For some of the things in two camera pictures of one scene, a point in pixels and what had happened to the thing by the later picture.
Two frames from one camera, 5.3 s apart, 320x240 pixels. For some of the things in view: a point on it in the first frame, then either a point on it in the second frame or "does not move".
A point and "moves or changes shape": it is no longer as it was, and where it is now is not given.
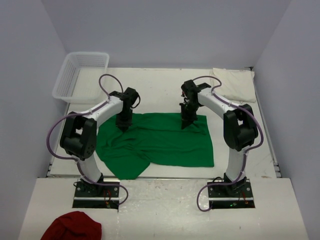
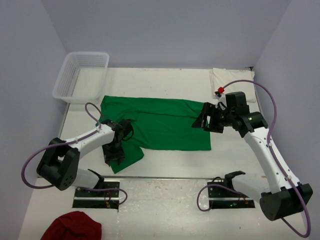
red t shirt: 74,225 does not move
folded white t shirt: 237,85 does not move
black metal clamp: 104,194 does not move
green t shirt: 152,138 moves or changes shape
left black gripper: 123,125 to 119,156
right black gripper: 190,119 to 209,109
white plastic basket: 79,80 does not move
